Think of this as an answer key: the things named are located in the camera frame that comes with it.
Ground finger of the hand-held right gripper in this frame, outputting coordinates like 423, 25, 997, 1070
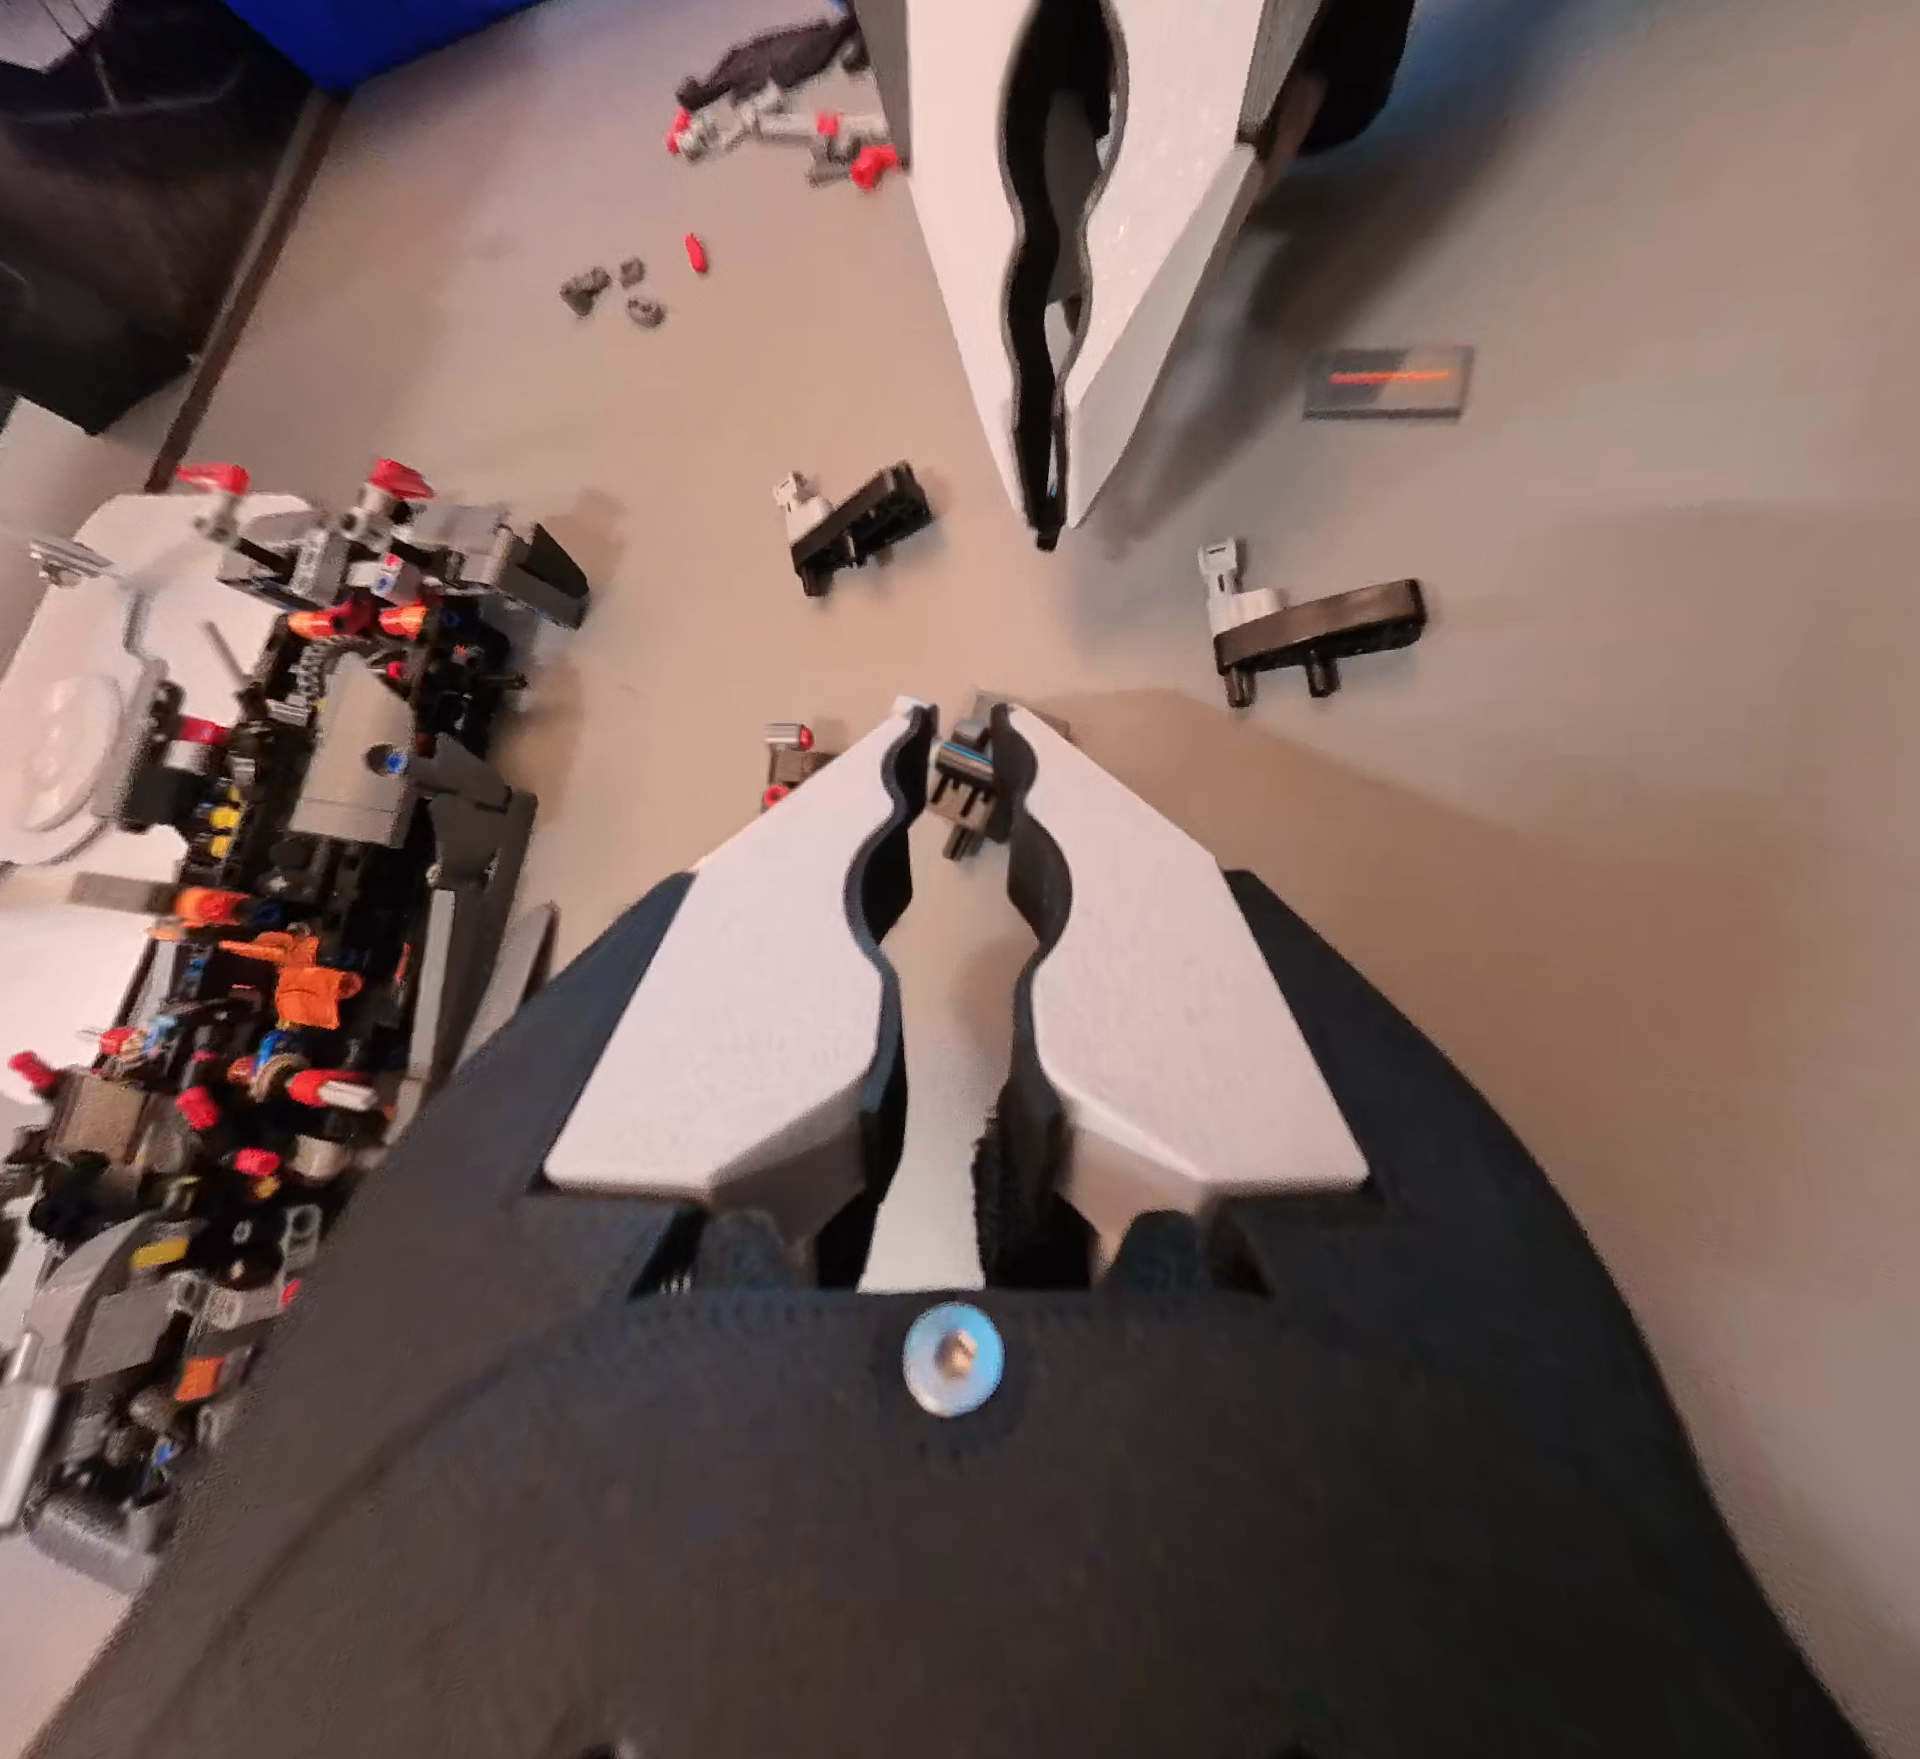
1059, 0, 1310, 527
904, 0, 1070, 549

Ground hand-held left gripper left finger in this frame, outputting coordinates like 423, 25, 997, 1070
541, 706, 924, 1288

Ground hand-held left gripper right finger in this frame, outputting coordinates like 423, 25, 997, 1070
971, 706, 1370, 1292

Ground black lego assembly red pins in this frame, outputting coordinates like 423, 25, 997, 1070
763, 721, 838, 813

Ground dark grey lego axle assembly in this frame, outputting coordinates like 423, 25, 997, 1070
897, 693, 1005, 863

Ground black lego beam assembly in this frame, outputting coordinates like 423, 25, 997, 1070
773, 463, 936, 598
1197, 537, 1429, 710

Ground black lego wing panel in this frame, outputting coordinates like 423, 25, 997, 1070
678, 17, 869, 112

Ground light grey lego rod assembly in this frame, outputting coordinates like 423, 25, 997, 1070
668, 88, 905, 194

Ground dark lego tile red stripe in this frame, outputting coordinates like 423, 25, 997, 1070
1303, 348, 1477, 421

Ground large lego vehicle model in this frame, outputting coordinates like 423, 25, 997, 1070
0, 458, 590, 1597

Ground person's right hand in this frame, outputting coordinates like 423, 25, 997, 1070
1257, 107, 1331, 213

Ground white rounded board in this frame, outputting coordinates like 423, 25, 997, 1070
0, 486, 324, 1085

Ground large dark printed box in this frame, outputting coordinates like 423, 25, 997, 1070
0, 0, 317, 435

